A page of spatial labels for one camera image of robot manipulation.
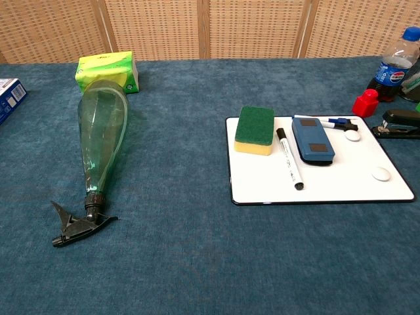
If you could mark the green transparent spray bottle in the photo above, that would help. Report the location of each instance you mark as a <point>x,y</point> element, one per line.
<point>101,131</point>

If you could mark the cola bottle blue cap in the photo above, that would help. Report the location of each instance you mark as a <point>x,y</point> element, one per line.
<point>393,72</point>

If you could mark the green yellow sponge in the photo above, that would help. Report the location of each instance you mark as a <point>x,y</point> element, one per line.
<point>254,124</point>

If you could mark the long black-capped whiteboard marker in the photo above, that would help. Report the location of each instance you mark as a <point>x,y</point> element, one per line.
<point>288,157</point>

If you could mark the blue whiteboard eraser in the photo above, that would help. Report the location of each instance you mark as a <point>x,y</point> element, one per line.
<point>311,138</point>

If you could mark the blue table cloth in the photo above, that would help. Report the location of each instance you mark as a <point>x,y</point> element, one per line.
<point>197,262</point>

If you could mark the white magnetic whiteboard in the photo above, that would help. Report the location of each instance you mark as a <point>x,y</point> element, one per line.
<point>328,187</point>

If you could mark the blue-capped whiteboard marker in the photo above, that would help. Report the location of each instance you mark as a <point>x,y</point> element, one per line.
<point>338,120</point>

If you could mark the green yellow tissue pack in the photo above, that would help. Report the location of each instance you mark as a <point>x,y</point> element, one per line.
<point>108,65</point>

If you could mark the blue capped marker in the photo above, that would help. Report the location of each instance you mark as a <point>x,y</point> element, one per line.
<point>349,126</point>

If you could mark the woven wooden folding screen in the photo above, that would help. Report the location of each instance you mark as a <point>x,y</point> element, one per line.
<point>154,26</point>

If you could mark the white round magnet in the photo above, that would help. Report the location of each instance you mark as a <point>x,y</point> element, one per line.
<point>352,136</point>
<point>380,174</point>

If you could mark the red toy block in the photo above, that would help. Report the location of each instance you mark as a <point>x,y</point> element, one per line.
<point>364,105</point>

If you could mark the blue white toothpaste box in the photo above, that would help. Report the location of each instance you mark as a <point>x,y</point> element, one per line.
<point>10,98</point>

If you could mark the green toy block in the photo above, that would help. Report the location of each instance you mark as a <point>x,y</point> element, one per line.
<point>418,107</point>

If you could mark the black mesh pen holder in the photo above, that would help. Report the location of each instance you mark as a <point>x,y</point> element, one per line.
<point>411,82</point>

